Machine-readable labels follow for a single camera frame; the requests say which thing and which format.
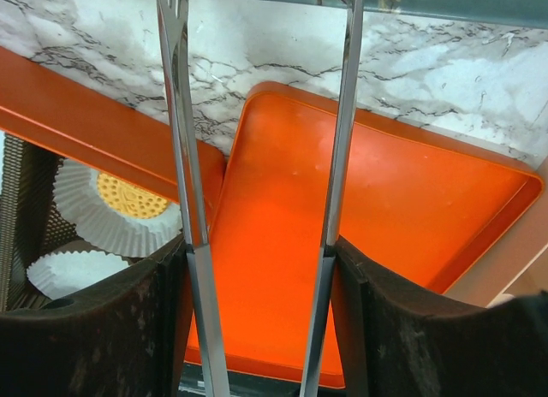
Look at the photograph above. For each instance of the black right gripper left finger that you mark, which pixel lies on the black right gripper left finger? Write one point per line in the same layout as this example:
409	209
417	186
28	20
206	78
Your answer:
123	336

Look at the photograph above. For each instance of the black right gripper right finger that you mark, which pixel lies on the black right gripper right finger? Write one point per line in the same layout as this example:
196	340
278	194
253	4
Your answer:
396	338

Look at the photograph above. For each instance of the round biscuit cookie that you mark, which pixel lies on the round biscuit cookie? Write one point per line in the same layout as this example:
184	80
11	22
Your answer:
128	199

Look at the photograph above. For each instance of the orange cookie tin box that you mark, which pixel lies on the orange cookie tin box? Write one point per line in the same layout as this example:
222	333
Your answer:
47	117

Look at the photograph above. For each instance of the silver metal tongs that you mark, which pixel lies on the silver metal tongs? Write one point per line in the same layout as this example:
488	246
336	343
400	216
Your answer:
262	266

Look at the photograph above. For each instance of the white paper liner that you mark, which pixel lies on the white paper liner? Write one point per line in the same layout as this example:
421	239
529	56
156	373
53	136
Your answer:
60	274
77	200

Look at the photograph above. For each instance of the orange tin lid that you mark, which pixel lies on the orange tin lid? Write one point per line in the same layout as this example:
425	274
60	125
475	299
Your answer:
428	206

